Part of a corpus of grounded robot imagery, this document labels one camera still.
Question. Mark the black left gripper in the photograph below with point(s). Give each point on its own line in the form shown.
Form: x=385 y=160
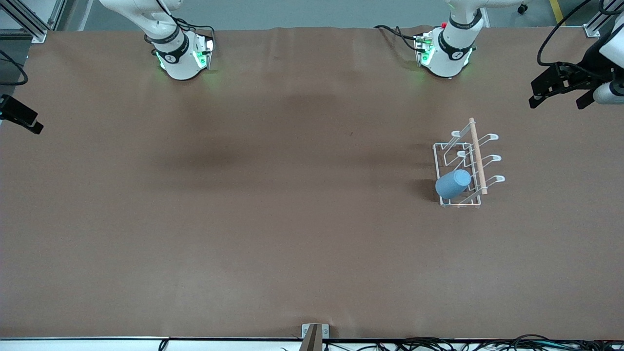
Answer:
x=589 y=67

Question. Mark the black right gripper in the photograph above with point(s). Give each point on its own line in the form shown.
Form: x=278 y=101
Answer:
x=14 y=112

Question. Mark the blue plastic cup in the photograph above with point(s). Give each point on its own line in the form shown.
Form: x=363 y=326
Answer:
x=453 y=184

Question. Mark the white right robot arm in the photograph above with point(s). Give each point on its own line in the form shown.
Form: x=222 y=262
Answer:
x=178 y=53

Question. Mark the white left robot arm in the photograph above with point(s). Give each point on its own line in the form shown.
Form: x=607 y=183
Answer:
x=451 y=48

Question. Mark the black caster wheel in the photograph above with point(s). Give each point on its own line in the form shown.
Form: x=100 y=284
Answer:
x=523 y=8

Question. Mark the aluminium frame profile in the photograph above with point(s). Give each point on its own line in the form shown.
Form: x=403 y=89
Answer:
x=29 y=27
x=592 y=31

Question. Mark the small metal bracket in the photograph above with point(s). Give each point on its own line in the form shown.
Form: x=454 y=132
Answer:
x=306 y=330

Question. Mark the brown camera post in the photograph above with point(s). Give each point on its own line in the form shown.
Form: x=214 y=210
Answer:
x=312 y=340

